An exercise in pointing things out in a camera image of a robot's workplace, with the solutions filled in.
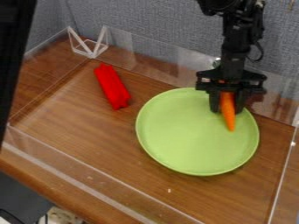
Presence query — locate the orange toy carrot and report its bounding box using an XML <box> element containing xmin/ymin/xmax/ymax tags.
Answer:
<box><xmin>220</xmin><ymin>92</ymin><xmax>234</xmax><ymax>131</ymax></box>

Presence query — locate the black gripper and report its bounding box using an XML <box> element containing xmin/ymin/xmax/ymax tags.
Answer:
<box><xmin>194</xmin><ymin>68</ymin><xmax>267</xmax><ymax>114</ymax></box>

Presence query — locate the dark foreground post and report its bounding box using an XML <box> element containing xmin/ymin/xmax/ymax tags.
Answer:
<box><xmin>0</xmin><ymin>0</ymin><xmax>37</xmax><ymax>148</ymax></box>

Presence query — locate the red folded cloth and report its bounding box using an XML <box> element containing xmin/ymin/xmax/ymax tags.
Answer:
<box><xmin>93</xmin><ymin>63</ymin><xmax>130</xmax><ymax>110</ymax></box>

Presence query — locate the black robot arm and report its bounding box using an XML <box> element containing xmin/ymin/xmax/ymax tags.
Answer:
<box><xmin>194</xmin><ymin>0</ymin><xmax>267</xmax><ymax>114</ymax></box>

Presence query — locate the green round plate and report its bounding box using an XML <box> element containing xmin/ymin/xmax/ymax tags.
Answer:
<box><xmin>134</xmin><ymin>87</ymin><xmax>259</xmax><ymax>176</ymax></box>

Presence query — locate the clear acrylic enclosure wall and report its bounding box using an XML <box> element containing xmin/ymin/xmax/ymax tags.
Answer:
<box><xmin>0</xmin><ymin>28</ymin><xmax>299</xmax><ymax>224</ymax></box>

